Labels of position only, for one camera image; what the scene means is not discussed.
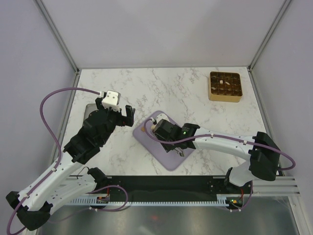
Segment left aluminium frame post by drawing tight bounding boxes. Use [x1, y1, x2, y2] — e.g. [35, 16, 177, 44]
[34, 0, 80, 74]

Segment metal tongs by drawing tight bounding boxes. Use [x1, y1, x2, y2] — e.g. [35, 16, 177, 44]
[175, 148, 185, 157]

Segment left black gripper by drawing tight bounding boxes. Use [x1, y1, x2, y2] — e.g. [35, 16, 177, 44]
[96, 98, 135, 145]

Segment lavender tray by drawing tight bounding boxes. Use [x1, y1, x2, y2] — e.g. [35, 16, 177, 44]
[133, 121, 194, 171]

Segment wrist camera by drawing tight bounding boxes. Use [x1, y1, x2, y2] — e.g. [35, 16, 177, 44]
[101, 90, 121, 112]
[151, 113, 169, 125]

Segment gold chocolate box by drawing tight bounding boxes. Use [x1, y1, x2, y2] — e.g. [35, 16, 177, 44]
[208, 71, 243, 103]

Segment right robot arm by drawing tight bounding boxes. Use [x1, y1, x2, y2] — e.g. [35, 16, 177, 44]
[152, 119, 280, 193]

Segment white cable duct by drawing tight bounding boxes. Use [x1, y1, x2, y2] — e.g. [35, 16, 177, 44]
[66, 195, 244, 207]

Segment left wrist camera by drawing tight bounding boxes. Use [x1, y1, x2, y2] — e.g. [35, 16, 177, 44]
[101, 90, 121, 112]

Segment right aluminium frame post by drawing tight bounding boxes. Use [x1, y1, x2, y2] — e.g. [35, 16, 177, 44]
[247, 0, 293, 72]

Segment aluminium frame post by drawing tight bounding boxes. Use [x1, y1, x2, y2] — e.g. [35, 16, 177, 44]
[247, 0, 293, 72]
[34, 0, 80, 74]

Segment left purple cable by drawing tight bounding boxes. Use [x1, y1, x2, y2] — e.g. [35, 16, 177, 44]
[6, 88, 102, 235]

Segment aluminium rail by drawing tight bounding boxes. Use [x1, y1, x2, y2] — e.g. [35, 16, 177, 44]
[253, 176, 300, 197]

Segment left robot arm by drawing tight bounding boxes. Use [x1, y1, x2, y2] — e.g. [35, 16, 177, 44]
[6, 98, 135, 231]

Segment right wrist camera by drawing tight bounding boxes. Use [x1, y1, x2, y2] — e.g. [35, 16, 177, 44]
[151, 113, 169, 125]

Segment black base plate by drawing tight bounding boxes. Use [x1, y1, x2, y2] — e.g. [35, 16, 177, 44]
[96, 176, 251, 202]

